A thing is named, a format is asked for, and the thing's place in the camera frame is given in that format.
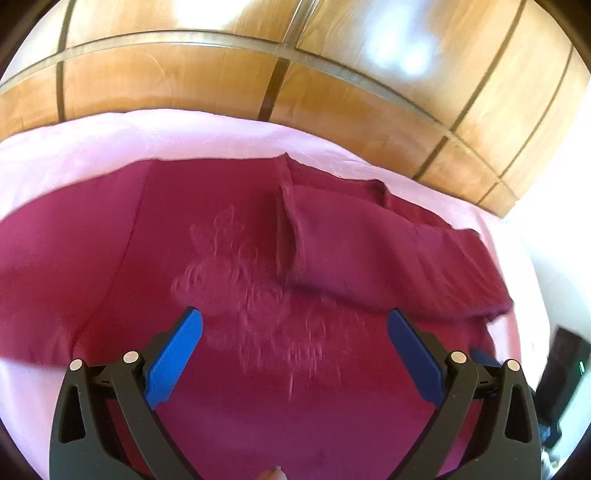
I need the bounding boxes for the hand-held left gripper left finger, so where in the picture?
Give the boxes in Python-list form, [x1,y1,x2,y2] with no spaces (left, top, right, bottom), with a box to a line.
[48,306,204,480]

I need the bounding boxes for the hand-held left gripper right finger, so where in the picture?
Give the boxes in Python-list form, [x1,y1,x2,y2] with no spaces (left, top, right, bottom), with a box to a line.
[385,308,542,480]

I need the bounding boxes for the pink blanket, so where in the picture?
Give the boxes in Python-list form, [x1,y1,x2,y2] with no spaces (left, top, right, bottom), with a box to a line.
[0,108,555,480]

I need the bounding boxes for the maroon printed t-shirt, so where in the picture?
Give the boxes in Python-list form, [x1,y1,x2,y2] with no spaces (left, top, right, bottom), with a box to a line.
[0,152,515,480]

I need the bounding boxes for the wooden panelled wardrobe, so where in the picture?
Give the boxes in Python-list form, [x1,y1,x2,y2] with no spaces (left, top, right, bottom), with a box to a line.
[0,0,591,217]

